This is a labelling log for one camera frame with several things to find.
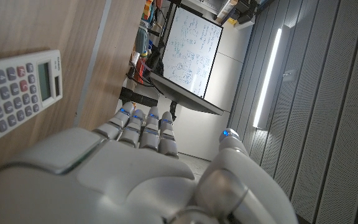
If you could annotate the teal plastic item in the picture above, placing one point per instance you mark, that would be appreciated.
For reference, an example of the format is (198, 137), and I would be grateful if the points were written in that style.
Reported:
(141, 40)

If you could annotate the white pocket calculator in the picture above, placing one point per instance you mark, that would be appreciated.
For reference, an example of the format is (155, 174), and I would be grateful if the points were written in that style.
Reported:
(11, 93)

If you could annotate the colourful puzzle cube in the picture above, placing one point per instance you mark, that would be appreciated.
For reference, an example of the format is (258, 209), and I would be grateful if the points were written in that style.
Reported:
(148, 9)

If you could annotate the orange brick block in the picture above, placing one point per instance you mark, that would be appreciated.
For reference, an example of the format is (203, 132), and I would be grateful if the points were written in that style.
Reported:
(139, 70)

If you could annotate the whiteboard on black stand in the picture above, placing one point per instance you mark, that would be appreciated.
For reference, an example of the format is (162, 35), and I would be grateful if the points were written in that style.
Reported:
(191, 49)

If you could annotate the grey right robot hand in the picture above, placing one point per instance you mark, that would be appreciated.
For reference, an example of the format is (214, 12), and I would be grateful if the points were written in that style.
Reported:
(104, 186)

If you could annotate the long ceiling light strip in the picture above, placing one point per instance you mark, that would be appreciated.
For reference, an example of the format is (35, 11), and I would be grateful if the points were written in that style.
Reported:
(267, 77)

